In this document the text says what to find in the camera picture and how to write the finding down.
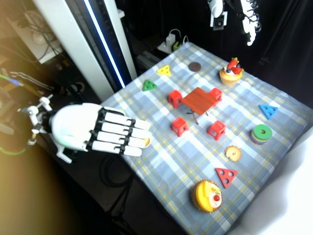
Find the strawberry toy cupcake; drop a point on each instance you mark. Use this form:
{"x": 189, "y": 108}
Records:
{"x": 230, "y": 76}

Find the black curtain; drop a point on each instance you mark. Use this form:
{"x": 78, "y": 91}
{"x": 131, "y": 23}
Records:
{"x": 288, "y": 61}

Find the small brown toy table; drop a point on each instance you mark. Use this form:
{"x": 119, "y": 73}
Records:
{"x": 198, "y": 100}

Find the green triangle block with holes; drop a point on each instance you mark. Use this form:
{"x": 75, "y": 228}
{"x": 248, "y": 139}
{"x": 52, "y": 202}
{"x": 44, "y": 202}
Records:
{"x": 148, "y": 86}

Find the white fabric cover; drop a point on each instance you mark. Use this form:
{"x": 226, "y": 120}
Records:
{"x": 281, "y": 195}

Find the white power strip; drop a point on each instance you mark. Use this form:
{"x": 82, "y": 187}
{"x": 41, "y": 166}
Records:
{"x": 164, "y": 47}

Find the blue triangle block with holes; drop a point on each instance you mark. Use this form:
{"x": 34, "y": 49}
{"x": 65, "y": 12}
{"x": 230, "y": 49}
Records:
{"x": 268, "y": 110}

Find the white charger plug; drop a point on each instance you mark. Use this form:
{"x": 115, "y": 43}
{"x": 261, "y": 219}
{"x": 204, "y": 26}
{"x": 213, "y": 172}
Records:
{"x": 171, "y": 38}

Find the yellow triangle block with holes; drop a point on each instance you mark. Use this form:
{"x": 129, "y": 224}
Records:
{"x": 165, "y": 71}

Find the red toy stool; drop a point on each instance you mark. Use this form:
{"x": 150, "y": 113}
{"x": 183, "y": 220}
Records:
{"x": 180, "y": 126}
{"x": 174, "y": 98}
{"x": 217, "y": 94}
{"x": 216, "y": 129}

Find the green plug adapter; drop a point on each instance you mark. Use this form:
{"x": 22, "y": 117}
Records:
{"x": 176, "y": 46}

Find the yellow fruit toy cupcake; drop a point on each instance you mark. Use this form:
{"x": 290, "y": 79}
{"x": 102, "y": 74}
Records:
{"x": 205, "y": 195}

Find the blue yellow plaid cloth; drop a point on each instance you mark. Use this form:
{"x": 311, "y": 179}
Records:
{"x": 185, "y": 156}

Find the grey metal rail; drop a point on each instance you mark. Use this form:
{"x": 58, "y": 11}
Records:
{"x": 146, "y": 60}

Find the square wrist camera box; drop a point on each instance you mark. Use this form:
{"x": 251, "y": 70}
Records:
{"x": 219, "y": 23}

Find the red triangle block with holes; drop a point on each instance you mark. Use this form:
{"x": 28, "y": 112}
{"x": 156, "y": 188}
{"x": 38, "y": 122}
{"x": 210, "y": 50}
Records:
{"x": 226, "y": 176}

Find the brown round cookie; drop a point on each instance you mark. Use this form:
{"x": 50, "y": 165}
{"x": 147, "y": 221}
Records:
{"x": 194, "y": 66}

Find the white column with blue strip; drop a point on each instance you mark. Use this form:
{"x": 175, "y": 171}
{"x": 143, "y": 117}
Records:
{"x": 73, "y": 49}

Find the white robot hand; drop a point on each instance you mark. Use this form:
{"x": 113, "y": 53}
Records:
{"x": 249, "y": 27}
{"x": 73, "y": 127}

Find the round tan tart cookie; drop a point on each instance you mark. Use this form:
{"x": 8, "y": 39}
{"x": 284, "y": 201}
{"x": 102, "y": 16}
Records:
{"x": 233, "y": 153}

